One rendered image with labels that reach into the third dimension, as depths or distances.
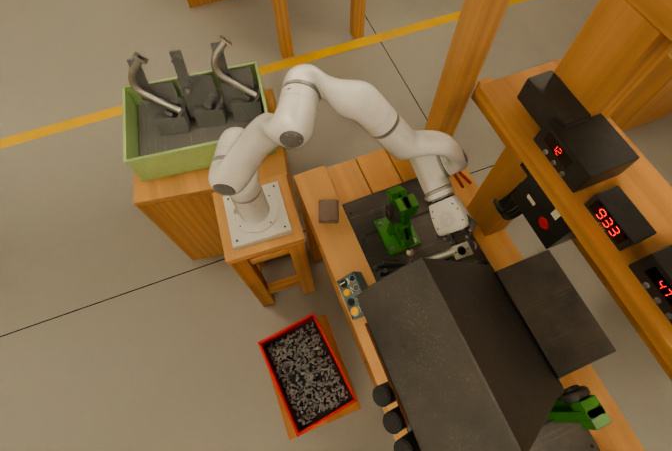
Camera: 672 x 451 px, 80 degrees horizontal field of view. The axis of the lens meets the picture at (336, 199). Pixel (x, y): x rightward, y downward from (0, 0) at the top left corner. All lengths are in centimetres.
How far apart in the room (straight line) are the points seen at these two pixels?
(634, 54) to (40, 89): 370
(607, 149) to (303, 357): 107
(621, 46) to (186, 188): 159
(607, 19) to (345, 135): 213
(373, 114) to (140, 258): 206
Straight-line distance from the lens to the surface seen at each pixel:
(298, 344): 150
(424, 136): 114
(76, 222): 307
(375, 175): 171
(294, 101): 100
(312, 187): 166
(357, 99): 96
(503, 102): 114
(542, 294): 127
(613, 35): 101
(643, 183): 116
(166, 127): 200
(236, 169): 124
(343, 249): 155
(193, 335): 252
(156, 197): 193
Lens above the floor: 235
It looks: 63 degrees down
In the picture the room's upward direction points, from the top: 1 degrees counter-clockwise
